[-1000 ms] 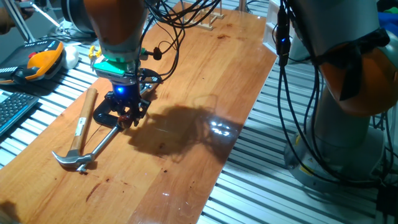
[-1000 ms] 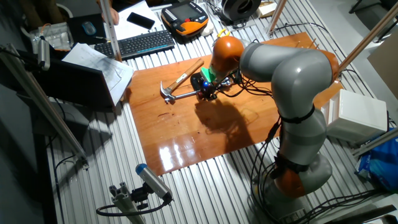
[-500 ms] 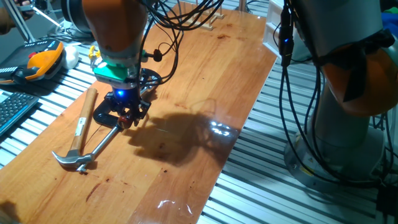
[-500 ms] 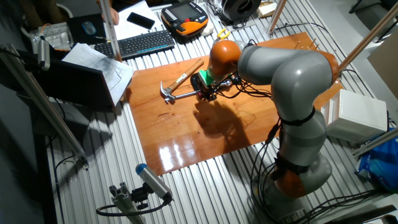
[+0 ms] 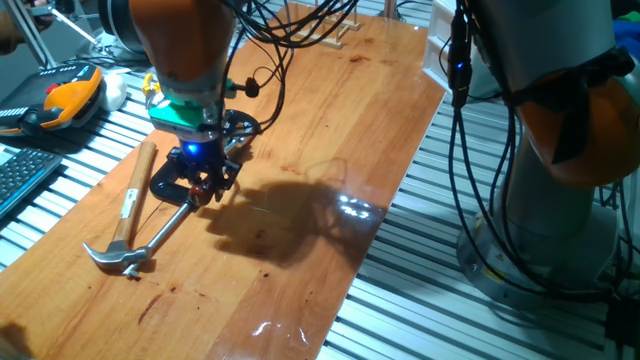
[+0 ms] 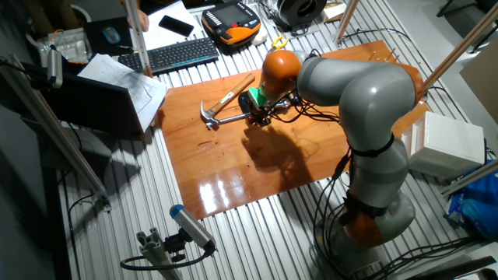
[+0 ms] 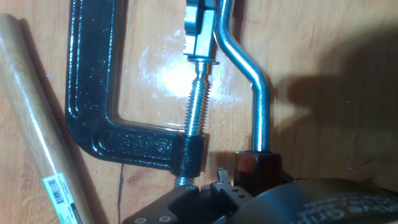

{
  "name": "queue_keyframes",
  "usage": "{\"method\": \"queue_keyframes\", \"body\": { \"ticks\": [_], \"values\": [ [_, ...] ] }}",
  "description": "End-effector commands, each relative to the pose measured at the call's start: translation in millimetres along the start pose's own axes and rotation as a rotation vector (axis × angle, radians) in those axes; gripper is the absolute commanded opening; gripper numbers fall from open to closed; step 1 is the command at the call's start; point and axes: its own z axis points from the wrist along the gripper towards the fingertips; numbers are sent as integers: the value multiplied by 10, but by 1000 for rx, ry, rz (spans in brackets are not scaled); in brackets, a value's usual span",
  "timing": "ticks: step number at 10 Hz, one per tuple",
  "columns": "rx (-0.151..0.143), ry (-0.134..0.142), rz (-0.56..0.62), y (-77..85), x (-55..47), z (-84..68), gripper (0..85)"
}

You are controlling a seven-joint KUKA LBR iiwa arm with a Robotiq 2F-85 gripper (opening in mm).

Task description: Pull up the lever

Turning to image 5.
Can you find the orange black teach pendant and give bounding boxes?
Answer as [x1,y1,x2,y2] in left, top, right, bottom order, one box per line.
[0,62,105,137]

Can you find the white round object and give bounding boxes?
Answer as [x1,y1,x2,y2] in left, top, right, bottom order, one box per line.
[97,73,129,113]

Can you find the yellow handled pliers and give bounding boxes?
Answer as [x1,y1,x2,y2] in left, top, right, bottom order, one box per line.
[141,73,161,109]

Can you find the blue plastic bag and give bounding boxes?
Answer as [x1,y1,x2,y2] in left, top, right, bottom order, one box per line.
[612,17,640,56]

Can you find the black filament spool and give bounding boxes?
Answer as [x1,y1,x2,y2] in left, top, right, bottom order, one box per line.
[97,0,146,54]

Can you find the wooden dish rack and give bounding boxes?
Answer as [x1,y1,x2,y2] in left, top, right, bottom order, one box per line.
[292,0,362,50]

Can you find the black C-clamp with screw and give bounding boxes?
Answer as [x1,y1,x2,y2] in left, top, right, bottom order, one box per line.
[122,109,262,278]

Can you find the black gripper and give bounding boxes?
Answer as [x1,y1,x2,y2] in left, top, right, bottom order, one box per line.
[165,137,243,204]

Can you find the white drawer box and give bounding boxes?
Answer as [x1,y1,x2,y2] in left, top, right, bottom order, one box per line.
[422,0,501,104]

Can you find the grey metal stand pole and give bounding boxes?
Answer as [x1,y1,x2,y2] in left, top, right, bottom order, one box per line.
[4,0,59,69]

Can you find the wooden handle claw hammer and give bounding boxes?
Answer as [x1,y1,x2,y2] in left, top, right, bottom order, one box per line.
[82,140,159,271]

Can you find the glossy wooden board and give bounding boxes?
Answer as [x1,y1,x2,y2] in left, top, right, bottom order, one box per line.
[0,4,446,360]

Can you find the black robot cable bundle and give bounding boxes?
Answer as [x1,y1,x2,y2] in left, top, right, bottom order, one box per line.
[219,0,640,301]

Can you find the black computer keyboard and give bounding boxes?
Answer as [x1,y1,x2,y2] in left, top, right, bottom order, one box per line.
[0,146,64,220]

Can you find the wooden post stand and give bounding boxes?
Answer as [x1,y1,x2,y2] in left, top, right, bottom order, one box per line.
[377,0,401,21]

